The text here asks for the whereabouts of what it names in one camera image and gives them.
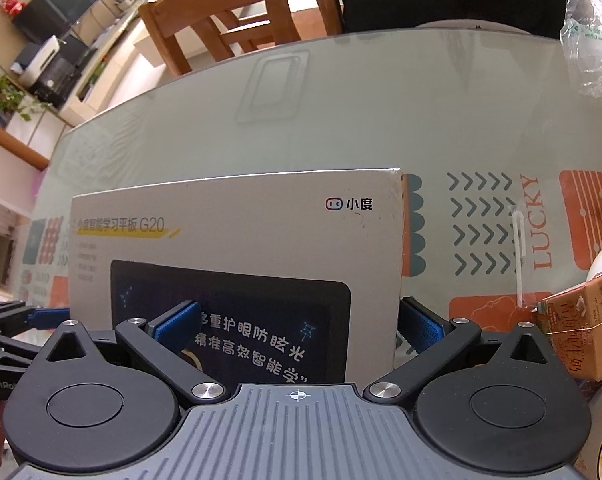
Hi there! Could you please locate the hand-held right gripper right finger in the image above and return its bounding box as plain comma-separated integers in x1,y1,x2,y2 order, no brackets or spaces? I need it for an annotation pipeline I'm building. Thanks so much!
363,297,562,405

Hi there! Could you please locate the white bowl with yellow food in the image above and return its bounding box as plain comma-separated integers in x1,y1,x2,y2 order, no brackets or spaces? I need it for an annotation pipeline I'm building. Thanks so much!
578,377,602,480

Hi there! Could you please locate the white printer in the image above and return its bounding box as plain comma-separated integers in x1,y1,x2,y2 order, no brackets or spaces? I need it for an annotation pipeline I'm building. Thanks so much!
12,35,64,87

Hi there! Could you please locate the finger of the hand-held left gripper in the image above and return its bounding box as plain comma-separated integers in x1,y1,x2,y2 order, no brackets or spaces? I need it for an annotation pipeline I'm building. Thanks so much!
0,335,39,363
0,301,68,335

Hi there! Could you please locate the white tablet box lid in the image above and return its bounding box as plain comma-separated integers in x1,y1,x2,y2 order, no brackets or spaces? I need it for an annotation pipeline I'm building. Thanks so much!
70,167,404,386

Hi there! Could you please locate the brown drink carton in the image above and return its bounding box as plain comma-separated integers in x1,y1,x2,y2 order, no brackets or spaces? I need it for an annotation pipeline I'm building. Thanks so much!
536,266,602,382

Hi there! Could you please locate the white TV cabinet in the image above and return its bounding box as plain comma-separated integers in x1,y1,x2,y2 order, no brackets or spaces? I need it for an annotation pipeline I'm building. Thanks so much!
0,10,149,171

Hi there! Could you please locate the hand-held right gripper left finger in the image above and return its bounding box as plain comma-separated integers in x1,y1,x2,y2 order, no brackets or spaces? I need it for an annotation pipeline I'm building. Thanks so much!
31,301,229,405

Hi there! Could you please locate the patterned glass-covered desktop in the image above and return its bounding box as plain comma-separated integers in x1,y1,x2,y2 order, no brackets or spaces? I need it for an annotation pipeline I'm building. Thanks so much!
13,27,602,411

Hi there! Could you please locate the green houseplant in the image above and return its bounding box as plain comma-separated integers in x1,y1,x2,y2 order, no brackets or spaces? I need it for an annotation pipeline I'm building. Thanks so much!
0,62,49,123

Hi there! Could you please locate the black television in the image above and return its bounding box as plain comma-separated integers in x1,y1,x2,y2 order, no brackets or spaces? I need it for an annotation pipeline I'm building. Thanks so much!
12,0,102,43

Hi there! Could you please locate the wooden chair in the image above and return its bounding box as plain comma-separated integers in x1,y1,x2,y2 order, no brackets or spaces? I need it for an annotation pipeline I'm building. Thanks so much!
140,0,344,76

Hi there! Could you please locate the clear straw wrapper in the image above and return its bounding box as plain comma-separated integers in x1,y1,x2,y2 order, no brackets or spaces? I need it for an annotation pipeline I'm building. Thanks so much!
511,205,532,311

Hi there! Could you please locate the black appliance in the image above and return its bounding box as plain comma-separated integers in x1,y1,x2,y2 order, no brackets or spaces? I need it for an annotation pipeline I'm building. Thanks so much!
31,35,89,108

